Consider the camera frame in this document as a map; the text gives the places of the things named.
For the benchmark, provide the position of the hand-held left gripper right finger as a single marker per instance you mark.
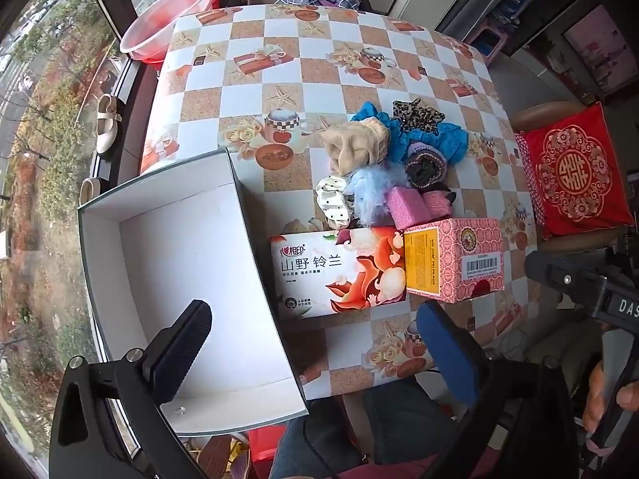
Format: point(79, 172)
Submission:
point(449, 354)

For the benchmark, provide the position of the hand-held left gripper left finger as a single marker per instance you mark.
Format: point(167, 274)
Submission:
point(179, 354)

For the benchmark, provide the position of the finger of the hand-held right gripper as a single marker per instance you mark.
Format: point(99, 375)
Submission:
point(564, 277)

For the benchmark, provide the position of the white cardboard box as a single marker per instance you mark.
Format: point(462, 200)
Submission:
point(189, 259)

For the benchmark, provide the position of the pink sponge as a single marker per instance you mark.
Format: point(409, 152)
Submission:
point(407, 207)

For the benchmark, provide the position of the dark purple scrunchie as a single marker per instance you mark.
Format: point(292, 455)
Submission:
point(424, 169)

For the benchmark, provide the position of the leopard print scrunchie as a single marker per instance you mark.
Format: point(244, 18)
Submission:
point(417, 114)

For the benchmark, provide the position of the beige fuzzy cloth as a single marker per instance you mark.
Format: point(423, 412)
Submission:
point(349, 149)

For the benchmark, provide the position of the small blue scrunchie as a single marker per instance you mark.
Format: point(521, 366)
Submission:
point(369, 111)

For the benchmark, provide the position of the person's right hand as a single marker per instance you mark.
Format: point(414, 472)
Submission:
point(596, 394)

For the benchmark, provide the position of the person's jeans leg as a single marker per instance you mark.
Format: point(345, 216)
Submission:
point(399, 419)

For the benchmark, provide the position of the pink patterned carton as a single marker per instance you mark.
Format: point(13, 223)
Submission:
point(449, 259)

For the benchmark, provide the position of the red embroidered cushion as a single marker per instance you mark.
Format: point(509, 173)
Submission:
point(574, 174)

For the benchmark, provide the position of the brown sole slipper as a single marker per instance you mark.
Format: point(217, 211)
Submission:
point(214, 456)

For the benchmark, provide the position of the red plastic stool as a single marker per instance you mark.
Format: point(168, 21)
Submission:
point(264, 444)

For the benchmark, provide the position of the small black scrunchie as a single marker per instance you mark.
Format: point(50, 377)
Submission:
point(446, 193)

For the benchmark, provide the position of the pink white striped scrunchie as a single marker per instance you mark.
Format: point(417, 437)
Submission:
point(435, 207)

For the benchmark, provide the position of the floral tissue box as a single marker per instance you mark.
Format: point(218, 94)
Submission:
point(309, 279)

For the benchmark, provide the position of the wooden chair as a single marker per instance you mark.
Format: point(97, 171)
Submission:
point(544, 110)

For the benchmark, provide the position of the large blue scrunchie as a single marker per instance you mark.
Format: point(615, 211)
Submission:
point(444, 142)

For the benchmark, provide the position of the light blue tulle scrunchie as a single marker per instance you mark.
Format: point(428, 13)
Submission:
point(369, 189)

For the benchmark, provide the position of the beige shoe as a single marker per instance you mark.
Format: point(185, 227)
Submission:
point(92, 192)
point(107, 124)

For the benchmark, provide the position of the white polka dot scrunchie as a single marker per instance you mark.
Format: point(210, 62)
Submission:
point(332, 204)

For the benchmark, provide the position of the pink framed picture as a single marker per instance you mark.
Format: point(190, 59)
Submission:
point(604, 50)

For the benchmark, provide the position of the checkered tablecloth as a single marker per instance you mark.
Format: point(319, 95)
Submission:
point(299, 85)

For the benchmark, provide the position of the pink translucent basin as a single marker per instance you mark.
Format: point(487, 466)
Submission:
point(159, 20)

